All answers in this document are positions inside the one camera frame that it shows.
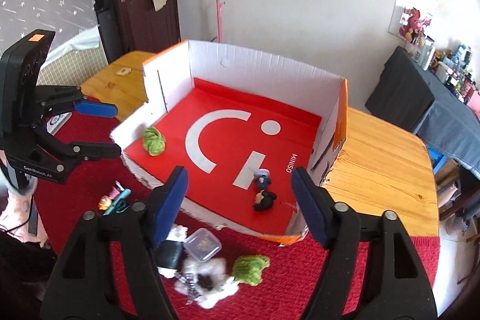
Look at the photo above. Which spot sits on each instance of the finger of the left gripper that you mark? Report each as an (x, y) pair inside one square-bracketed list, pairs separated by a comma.
[(96, 151), (97, 109)]

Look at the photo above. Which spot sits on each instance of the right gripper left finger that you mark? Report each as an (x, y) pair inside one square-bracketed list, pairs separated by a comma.
[(82, 284)]

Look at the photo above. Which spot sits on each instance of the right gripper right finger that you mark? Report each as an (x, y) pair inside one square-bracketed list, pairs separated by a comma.
[(395, 284)]

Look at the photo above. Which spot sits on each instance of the pink yellow doll figure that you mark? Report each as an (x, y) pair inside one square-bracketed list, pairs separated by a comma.
[(107, 201)]

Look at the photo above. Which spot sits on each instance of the teal plastic clip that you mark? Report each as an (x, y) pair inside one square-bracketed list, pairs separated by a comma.
[(119, 203)]

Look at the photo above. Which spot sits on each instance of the green scrunchie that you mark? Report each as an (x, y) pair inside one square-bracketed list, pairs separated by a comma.
[(248, 269), (153, 141)]

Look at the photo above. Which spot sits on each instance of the black white cloth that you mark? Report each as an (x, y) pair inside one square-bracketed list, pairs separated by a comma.
[(168, 255)]

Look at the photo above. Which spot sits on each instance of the white fluffy star plush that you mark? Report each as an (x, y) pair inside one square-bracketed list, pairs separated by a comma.
[(205, 283)]

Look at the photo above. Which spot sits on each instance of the clear small plastic box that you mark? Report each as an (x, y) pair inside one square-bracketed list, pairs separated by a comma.
[(202, 245)]

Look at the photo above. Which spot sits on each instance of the blue black figurine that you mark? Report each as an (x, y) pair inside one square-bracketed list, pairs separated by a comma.
[(264, 198)]

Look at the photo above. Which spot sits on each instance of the white phone device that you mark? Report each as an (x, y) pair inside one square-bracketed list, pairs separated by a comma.
[(56, 122)]

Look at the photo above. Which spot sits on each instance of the red knitted table mat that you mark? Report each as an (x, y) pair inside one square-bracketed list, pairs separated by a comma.
[(380, 166)]

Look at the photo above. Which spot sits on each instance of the dark wooden door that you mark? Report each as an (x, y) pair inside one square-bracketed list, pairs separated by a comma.
[(129, 25)]

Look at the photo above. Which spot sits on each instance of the orange cardboard box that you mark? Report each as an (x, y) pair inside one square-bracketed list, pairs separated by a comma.
[(226, 112)]

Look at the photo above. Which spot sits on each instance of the side table blue cloth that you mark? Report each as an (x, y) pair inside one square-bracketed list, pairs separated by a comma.
[(418, 102)]

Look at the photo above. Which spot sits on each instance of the pink plush toy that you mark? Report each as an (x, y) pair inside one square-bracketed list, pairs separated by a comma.
[(413, 24)]

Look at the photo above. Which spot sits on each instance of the pink stick by wall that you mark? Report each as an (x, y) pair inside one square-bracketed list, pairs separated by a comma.
[(219, 21)]

